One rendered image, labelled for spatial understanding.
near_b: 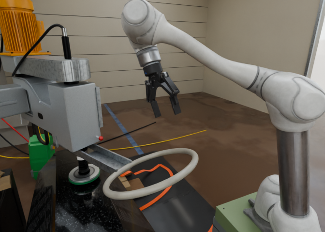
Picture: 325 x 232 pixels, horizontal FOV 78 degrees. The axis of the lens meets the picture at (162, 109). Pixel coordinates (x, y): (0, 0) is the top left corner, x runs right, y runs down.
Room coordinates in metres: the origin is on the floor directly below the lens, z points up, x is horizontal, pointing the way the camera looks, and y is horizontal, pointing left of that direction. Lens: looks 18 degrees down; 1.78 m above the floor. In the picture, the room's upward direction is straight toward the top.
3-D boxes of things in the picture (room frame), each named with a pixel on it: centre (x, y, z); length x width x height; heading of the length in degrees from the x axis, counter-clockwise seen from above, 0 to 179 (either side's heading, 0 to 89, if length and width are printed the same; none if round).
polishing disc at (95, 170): (1.26, 0.58, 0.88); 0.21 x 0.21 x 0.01
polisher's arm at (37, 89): (1.51, 0.88, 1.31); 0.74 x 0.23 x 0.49; 52
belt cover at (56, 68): (1.48, 0.86, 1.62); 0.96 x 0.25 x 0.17; 52
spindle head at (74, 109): (1.31, 0.64, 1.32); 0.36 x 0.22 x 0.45; 52
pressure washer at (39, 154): (2.49, 1.69, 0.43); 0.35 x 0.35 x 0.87; 13
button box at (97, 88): (1.31, 0.45, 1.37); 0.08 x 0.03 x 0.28; 52
